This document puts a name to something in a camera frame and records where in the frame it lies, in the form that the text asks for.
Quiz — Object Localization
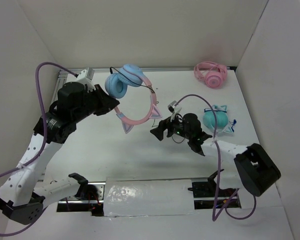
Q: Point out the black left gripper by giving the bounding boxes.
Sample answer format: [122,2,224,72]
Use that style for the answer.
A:
[72,83,119,123]

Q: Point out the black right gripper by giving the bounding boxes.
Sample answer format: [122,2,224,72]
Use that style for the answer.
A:
[150,110,192,141]

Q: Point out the blue pink cat-ear headphones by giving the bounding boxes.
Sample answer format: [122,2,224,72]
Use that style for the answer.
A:
[104,64,163,134]

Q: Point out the black headphone cable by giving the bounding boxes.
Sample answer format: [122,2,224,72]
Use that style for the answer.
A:
[109,66,186,144]

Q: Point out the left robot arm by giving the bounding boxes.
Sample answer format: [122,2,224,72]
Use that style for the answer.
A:
[0,82,120,225]

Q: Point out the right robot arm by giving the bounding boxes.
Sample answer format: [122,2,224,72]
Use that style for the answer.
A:
[150,113,282,197]

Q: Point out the teal cat-ear headphones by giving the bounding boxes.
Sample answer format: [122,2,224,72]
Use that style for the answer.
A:
[202,105,237,134]

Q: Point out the white taped cover plate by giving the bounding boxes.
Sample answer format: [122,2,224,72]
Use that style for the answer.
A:
[103,179,195,217]

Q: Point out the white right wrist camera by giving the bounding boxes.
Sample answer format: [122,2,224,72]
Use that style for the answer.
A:
[168,100,182,121]

